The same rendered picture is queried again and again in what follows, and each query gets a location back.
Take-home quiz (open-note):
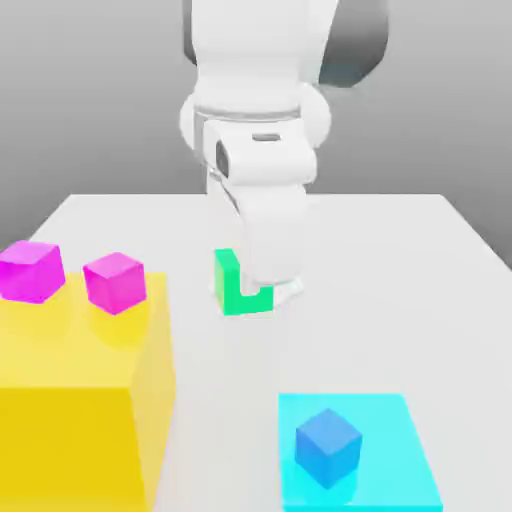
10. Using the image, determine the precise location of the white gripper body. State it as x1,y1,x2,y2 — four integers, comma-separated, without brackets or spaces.
205,172,309,286

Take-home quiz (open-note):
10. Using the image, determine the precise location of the small green cube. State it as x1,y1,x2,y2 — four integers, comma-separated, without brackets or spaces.
213,247,276,318

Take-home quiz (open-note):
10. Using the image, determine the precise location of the small magenta cube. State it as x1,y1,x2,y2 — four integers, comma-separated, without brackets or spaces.
0,239,67,305
82,251,148,317

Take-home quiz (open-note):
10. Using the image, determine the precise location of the small blue cube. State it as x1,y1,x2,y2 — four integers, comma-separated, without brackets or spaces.
294,407,364,491

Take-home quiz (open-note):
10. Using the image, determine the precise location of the large yellow box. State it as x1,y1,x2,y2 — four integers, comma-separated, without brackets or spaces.
0,271,178,512

